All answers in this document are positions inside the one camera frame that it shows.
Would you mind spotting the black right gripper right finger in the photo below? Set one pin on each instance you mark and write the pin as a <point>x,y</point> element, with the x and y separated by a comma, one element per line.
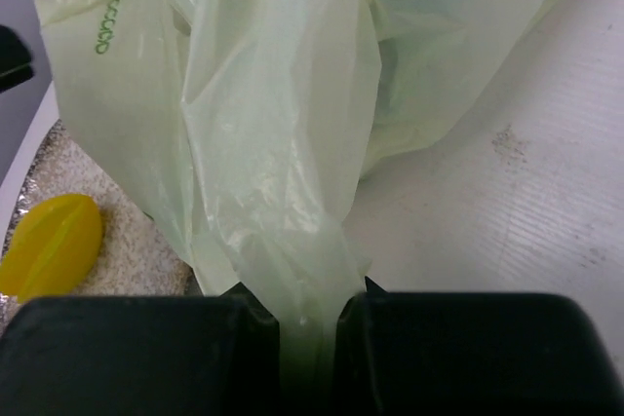
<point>470,353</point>

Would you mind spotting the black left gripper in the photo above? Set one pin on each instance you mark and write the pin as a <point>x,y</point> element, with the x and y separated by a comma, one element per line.
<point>15,60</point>

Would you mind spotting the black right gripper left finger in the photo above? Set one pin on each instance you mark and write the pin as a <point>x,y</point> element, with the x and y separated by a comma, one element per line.
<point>142,356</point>

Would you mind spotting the pale green plastic bag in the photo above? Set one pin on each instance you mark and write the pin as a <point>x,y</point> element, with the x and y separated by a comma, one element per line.
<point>242,128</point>

